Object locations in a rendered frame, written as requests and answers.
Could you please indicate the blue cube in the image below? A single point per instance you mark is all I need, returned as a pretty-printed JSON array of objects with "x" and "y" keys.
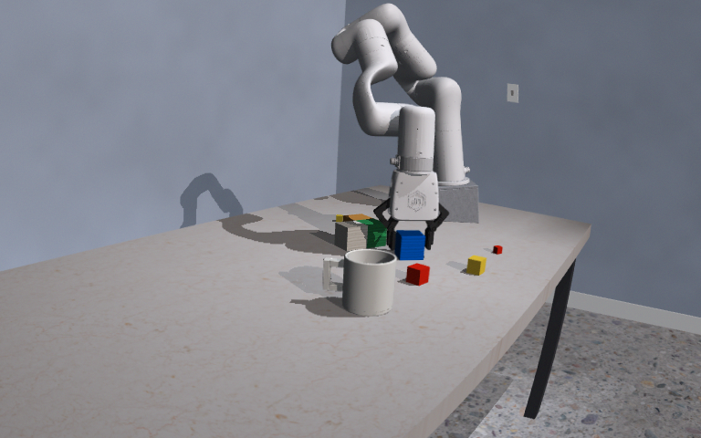
[{"x": 409, "y": 245}]

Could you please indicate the green cube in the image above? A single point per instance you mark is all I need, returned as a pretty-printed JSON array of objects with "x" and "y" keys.
[{"x": 376, "y": 232}]

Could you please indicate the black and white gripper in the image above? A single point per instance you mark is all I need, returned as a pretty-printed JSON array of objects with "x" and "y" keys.
[{"x": 413, "y": 196}]

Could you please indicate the grey mug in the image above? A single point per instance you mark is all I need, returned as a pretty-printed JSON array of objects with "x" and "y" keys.
[{"x": 367, "y": 290}]

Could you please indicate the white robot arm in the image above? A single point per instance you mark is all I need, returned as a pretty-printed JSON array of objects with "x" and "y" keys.
[{"x": 440, "y": 151}]

